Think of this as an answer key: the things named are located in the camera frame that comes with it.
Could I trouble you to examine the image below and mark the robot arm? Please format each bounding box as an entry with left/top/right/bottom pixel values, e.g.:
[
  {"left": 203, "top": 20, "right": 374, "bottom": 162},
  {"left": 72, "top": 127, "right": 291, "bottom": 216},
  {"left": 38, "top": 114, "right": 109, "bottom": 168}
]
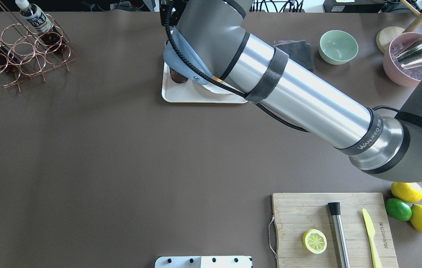
[{"left": 160, "top": 0, "right": 422, "bottom": 182}]

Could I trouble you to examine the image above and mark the copper wire bottle rack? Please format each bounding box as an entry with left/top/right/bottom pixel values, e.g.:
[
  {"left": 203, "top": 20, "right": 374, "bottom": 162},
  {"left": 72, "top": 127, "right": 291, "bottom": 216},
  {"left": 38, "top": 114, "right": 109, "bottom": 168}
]
[{"left": 0, "top": 14, "right": 78, "bottom": 93}]

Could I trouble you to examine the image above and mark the lemon half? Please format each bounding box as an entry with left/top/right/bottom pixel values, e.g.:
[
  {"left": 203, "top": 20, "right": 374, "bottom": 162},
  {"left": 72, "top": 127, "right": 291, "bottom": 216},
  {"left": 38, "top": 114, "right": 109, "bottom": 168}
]
[{"left": 303, "top": 229, "right": 328, "bottom": 254}]

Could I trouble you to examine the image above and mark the metal ice scoop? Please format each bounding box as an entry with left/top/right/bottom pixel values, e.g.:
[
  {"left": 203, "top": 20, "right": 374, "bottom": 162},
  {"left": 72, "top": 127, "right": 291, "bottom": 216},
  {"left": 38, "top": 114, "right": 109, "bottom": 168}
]
[{"left": 395, "top": 38, "right": 422, "bottom": 70}]

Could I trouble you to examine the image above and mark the white round plate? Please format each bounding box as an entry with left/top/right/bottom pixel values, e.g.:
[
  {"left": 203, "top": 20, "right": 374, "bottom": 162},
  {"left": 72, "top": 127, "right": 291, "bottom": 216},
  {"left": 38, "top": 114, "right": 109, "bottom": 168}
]
[{"left": 193, "top": 76, "right": 234, "bottom": 95}]

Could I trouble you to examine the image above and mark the grey folded cloth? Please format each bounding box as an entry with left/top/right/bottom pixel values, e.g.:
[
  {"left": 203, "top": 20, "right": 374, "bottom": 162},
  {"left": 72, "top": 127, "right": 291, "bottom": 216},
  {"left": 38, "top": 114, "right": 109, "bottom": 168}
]
[{"left": 273, "top": 40, "right": 315, "bottom": 72}]

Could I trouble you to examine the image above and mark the yellow plastic knife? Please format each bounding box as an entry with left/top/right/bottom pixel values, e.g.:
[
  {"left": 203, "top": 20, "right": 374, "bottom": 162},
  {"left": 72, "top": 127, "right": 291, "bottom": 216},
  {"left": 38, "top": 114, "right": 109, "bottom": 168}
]
[{"left": 361, "top": 208, "right": 383, "bottom": 268}]

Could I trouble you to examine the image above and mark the tea bottle white cap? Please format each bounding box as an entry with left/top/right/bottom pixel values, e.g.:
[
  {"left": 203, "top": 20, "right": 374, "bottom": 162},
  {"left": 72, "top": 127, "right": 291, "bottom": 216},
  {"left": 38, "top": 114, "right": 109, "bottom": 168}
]
[{"left": 169, "top": 67, "right": 189, "bottom": 84}]

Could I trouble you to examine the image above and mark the steel muddler black tip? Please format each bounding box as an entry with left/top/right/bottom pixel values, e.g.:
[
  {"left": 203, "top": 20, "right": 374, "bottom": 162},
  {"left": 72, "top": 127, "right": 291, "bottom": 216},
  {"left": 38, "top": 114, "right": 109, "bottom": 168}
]
[{"left": 327, "top": 202, "right": 351, "bottom": 268}]

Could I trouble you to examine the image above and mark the pink bowl of ice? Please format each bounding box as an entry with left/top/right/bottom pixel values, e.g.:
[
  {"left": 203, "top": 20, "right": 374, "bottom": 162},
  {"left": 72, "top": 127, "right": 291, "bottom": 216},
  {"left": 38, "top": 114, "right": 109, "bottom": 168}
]
[{"left": 383, "top": 32, "right": 422, "bottom": 87}]

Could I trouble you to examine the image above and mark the green lime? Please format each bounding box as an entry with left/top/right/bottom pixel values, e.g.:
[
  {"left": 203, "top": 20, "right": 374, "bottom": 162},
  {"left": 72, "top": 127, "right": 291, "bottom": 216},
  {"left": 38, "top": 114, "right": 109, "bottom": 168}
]
[{"left": 385, "top": 197, "right": 412, "bottom": 221}]

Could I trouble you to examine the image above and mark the cream rectangular serving tray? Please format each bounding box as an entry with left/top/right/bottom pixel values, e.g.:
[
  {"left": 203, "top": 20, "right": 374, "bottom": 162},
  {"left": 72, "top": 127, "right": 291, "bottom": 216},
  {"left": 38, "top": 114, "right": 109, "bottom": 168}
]
[{"left": 161, "top": 63, "right": 247, "bottom": 104}]

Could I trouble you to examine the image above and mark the mint green bowl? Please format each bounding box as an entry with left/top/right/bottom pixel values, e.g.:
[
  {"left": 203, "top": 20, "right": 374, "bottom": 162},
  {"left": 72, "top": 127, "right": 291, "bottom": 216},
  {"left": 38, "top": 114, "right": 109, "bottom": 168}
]
[{"left": 319, "top": 29, "right": 359, "bottom": 66}]

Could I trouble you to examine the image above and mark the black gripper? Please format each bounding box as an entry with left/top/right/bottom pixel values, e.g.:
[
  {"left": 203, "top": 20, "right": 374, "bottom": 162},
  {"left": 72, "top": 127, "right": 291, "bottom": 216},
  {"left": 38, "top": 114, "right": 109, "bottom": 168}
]
[{"left": 160, "top": 0, "right": 188, "bottom": 27}]

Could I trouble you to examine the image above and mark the wooden glass stand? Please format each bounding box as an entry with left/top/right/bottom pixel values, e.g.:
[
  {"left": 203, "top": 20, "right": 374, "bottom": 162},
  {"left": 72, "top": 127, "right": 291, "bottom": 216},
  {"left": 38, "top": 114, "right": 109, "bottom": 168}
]
[{"left": 376, "top": 0, "right": 422, "bottom": 53}]

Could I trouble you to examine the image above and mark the whole lemon upper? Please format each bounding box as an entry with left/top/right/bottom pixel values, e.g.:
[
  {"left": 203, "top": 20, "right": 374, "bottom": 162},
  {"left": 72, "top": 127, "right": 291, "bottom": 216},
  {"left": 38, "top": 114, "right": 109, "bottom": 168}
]
[{"left": 391, "top": 182, "right": 422, "bottom": 203}]

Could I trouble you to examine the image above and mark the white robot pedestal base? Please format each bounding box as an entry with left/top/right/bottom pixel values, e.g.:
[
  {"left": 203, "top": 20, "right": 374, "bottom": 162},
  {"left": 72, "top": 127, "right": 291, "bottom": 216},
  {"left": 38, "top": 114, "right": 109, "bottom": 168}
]
[{"left": 154, "top": 255, "right": 253, "bottom": 268}]

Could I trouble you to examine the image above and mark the bamboo cutting board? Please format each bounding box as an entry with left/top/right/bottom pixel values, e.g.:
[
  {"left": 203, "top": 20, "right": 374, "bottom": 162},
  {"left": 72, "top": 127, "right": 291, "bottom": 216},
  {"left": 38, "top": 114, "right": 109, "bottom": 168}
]
[{"left": 272, "top": 193, "right": 399, "bottom": 268}]

